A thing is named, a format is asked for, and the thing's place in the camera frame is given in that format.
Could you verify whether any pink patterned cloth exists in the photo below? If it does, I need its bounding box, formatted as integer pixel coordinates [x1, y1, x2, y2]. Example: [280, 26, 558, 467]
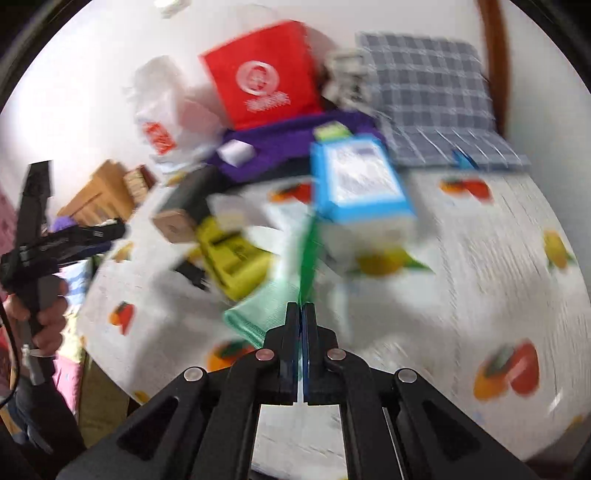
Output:
[0, 182, 86, 416]

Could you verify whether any yellow black-striped pouch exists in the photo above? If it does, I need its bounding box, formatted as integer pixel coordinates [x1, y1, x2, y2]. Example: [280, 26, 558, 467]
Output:
[194, 217, 275, 301]

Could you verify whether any wooden chair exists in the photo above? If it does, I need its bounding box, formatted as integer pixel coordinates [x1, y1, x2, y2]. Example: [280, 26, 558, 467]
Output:
[58, 159, 139, 227]

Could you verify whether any brown wooden frame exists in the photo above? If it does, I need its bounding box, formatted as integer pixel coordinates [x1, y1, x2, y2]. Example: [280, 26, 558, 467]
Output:
[478, 0, 511, 134]

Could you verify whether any grey checkered cloth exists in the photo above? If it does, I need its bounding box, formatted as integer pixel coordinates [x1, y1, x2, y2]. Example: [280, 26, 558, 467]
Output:
[355, 31, 532, 169]

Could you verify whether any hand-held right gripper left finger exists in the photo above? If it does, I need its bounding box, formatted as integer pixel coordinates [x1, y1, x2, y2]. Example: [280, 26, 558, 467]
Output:
[58, 302, 303, 480]

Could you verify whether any person's left hand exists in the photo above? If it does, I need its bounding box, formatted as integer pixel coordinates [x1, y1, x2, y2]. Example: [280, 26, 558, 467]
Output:
[4, 281, 70, 358]

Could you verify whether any white plastic bag red print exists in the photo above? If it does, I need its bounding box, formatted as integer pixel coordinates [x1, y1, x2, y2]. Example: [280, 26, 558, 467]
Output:
[124, 55, 227, 167]

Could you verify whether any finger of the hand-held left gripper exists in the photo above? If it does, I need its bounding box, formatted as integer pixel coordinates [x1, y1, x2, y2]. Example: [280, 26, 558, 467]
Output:
[44, 220, 127, 259]

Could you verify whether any red printed bag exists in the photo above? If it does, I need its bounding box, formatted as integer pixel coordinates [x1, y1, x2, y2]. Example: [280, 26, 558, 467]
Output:
[198, 21, 324, 132]

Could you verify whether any blue and white box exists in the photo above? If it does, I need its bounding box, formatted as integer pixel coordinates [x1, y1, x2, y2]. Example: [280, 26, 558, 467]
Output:
[309, 134, 416, 273]

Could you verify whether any green cloth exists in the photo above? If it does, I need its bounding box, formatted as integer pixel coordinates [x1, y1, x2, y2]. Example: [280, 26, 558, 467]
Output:
[223, 212, 324, 349]

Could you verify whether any small dark brown box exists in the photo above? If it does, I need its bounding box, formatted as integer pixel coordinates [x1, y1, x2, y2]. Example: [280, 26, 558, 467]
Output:
[122, 165, 158, 201]

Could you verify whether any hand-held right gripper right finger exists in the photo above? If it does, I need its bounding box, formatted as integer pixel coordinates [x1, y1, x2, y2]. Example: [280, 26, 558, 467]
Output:
[302, 302, 541, 480]

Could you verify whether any bubble-wrapped green white tube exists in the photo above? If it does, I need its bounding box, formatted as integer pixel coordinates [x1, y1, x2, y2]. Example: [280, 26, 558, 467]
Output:
[314, 121, 354, 144]

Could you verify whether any purple towel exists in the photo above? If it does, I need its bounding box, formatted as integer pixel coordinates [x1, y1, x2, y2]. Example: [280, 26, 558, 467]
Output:
[205, 111, 384, 185]

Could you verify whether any white sponge block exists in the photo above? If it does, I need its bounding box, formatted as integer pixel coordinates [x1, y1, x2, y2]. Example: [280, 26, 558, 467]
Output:
[216, 138, 256, 168]

